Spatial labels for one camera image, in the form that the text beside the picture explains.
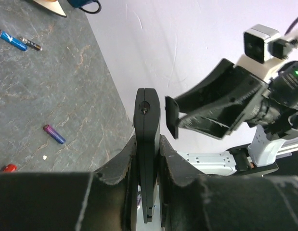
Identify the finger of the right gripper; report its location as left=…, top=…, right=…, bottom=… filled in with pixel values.
left=175, top=58, right=234, bottom=113
left=176, top=101, right=243, bottom=140

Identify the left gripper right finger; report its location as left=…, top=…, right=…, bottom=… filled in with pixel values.
left=159, top=135, right=298, bottom=231

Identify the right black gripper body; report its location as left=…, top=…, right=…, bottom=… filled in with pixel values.
left=226, top=66, right=269, bottom=131

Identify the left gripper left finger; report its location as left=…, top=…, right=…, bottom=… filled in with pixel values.
left=0, top=138, right=138, bottom=231

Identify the black battery cover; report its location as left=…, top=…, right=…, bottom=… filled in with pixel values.
left=165, top=96, right=179, bottom=139

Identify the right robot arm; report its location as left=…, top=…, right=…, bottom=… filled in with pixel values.
left=165, top=59, right=298, bottom=176

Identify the purple blue battery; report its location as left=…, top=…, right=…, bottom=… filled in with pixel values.
left=43, top=125, right=65, bottom=144

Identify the red yellow battery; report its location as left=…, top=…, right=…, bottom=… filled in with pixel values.
left=0, top=164, right=17, bottom=173

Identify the navy blue cup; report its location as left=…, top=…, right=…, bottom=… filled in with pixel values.
left=67, top=0, right=102, bottom=14

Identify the black battery far right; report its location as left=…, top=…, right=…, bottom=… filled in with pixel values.
left=19, top=37, right=43, bottom=51

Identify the white square plate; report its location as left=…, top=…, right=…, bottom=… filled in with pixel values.
left=33, top=0, right=67, bottom=18

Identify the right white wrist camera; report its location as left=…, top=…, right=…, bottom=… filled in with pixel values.
left=236, top=24, right=298, bottom=82

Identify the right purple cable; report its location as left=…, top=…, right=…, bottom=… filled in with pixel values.
left=283, top=12, right=298, bottom=36

